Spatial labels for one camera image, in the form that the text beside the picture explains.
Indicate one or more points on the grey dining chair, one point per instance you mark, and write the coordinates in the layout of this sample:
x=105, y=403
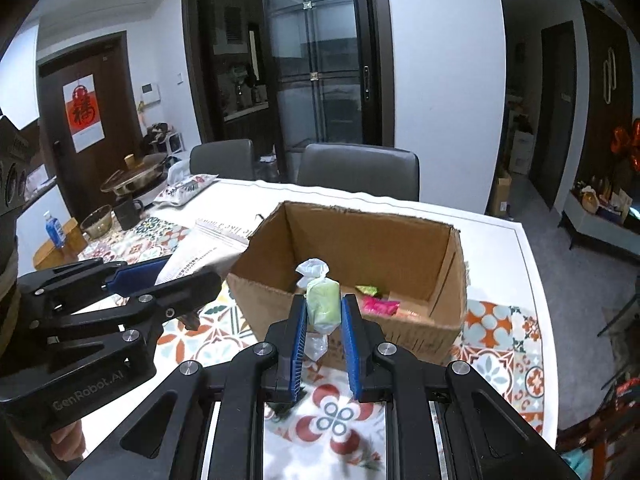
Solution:
x=357, y=170
x=222, y=159

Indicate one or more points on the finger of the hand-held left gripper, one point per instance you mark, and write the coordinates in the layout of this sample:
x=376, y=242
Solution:
x=140, y=275
x=190, y=290

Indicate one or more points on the yellow gift basket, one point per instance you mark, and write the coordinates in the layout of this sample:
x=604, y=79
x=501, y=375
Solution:
x=590, y=200

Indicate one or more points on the white text printed packet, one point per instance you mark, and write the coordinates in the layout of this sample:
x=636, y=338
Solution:
x=210, y=247

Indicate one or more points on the person's left hand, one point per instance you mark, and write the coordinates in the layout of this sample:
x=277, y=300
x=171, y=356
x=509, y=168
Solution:
x=67, y=440

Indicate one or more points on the white storage box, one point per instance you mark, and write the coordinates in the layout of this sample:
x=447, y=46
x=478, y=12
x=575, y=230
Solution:
x=522, y=152

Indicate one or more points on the bright green snack packet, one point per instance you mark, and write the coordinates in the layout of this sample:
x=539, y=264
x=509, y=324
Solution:
x=366, y=290

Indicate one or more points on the black bag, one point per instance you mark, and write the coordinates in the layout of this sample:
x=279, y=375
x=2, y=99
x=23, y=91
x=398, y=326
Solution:
x=156, y=135

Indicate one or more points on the grey side cabinet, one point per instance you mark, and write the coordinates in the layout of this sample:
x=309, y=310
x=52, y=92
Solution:
x=600, y=232

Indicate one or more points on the red heart balloons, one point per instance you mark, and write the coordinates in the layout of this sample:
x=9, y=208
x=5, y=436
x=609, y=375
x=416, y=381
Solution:
x=629, y=142

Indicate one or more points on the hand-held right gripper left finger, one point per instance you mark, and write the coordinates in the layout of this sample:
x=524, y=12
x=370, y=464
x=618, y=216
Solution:
x=299, y=345

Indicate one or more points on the black mug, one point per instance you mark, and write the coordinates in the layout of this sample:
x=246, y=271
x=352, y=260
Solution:
x=127, y=212

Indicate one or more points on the brown cardboard box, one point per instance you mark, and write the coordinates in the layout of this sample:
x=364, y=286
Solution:
x=400, y=332

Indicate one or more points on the pink snack packet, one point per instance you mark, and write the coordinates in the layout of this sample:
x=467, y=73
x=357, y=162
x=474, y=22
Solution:
x=381, y=306

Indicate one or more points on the blue label water bottle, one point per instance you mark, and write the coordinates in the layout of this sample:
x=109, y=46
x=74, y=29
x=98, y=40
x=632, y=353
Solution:
x=54, y=230

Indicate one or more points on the light green candy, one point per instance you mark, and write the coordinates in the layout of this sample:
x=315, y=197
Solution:
x=322, y=302

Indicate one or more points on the glass bowl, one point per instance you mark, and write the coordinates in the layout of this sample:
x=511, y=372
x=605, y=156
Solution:
x=96, y=221

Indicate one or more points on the white wall intercom panel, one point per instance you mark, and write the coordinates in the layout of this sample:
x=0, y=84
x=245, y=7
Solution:
x=150, y=94

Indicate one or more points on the glass sliding door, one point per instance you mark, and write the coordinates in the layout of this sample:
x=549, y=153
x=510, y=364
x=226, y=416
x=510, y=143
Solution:
x=325, y=60

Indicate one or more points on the dark wooden chair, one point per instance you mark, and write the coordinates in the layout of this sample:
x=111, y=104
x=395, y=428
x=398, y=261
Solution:
x=600, y=435

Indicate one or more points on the red and white door poster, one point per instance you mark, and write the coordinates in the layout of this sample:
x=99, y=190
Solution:
x=84, y=112

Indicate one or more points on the brown floor carton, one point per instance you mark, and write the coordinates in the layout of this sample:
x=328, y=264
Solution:
x=500, y=195

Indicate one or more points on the white printed snack bag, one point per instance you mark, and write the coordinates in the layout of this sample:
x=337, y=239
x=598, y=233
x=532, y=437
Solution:
x=187, y=189

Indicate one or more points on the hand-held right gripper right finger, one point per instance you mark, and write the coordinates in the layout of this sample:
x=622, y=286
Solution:
x=352, y=355

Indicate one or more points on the metal hot pot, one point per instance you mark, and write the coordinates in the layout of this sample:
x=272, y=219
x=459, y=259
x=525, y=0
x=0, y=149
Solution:
x=134, y=175

